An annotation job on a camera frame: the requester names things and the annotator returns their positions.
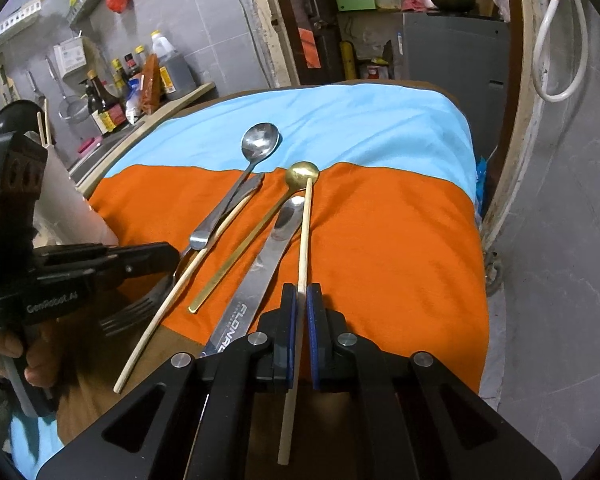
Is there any steel sink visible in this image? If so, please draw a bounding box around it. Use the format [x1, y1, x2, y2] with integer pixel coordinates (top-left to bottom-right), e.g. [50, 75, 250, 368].
[67, 122, 148, 183]

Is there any long white wall basket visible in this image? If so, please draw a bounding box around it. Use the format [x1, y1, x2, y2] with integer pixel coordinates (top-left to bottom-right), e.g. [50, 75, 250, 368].
[0, 2, 46, 43]

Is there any silver spoon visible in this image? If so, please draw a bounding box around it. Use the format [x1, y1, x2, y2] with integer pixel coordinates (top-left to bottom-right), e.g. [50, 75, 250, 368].
[189, 122, 282, 252]

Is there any slim yellow cap bottle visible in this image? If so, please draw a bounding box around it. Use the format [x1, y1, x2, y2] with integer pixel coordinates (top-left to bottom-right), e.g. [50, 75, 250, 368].
[111, 58, 131, 98]

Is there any person's left hand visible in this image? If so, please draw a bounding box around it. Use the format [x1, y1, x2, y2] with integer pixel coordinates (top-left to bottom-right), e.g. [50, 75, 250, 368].
[0, 324, 82, 389]

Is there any hanging metal ladle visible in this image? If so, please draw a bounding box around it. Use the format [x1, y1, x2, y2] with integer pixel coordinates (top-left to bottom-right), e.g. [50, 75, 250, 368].
[25, 70, 46, 107]

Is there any grey cabinet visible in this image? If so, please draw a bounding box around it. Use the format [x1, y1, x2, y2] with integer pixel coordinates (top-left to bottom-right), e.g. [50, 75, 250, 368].
[402, 10, 511, 161]

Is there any white wall cutlery basket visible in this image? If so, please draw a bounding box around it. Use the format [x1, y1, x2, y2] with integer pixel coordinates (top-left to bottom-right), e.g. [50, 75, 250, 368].
[52, 37, 88, 78]

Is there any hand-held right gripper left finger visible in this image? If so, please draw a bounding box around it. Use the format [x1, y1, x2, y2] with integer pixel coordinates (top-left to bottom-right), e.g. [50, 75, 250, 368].
[37, 282, 298, 480]

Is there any grey metal wall shelf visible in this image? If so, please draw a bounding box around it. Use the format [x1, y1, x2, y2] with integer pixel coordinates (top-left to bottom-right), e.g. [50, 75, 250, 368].
[67, 0, 108, 26]

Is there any large soy sauce bottle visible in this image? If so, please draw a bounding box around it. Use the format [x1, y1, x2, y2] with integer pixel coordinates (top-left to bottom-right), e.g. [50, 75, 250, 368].
[87, 70, 128, 133]

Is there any dark oil jug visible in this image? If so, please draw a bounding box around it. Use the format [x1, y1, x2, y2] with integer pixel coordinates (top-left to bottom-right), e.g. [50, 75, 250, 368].
[150, 30, 197, 101]

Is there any worn white door frame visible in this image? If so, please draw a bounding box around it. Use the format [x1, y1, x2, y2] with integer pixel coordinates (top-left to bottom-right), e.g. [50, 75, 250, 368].
[250, 0, 538, 271]

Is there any gold spoon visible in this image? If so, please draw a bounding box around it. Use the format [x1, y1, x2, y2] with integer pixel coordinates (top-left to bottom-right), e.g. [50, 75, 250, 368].
[187, 161, 321, 315]

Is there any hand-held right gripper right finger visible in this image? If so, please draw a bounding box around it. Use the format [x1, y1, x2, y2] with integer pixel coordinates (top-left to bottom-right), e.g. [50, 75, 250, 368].
[307, 282, 563, 480]

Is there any colourful striped blanket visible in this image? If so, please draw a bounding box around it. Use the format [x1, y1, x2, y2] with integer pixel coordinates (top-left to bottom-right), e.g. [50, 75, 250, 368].
[10, 80, 491, 480]

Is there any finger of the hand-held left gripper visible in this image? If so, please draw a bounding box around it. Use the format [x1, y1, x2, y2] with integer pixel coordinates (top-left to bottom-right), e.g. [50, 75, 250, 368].
[32, 241, 181, 286]

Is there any orange spice bag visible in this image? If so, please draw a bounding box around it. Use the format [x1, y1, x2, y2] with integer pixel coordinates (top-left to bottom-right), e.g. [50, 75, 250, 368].
[140, 55, 163, 113]

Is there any dark pump bottle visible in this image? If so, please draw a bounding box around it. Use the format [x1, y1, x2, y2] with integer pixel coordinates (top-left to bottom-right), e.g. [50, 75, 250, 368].
[82, 82, 101, 122]

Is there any black wok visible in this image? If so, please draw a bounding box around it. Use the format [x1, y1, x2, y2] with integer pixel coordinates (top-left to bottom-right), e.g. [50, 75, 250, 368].
[0, 100, 48, 141]

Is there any silver table knife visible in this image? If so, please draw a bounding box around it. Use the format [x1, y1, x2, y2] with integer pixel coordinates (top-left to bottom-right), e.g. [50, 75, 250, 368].
[197, 195, 307, 361]

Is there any white shower hose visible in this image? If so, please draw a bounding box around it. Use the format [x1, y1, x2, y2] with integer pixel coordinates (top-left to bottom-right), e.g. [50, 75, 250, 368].
[532, 0, 589, 104]

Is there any blue white food bag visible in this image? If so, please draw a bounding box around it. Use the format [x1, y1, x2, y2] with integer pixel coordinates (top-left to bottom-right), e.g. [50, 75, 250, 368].
[125, 72, 148, 123]

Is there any wire mesh strainer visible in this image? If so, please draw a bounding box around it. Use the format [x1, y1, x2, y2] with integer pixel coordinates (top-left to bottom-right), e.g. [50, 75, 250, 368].
[45, 55, 88, 122]

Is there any dark steel fork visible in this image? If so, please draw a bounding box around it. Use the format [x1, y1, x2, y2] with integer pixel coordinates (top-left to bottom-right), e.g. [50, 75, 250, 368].
[100, 172, 266, 337]

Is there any white plastic utensil caddy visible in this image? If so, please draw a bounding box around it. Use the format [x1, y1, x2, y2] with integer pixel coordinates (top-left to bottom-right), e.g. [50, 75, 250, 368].
[24, 130, 118, 248]

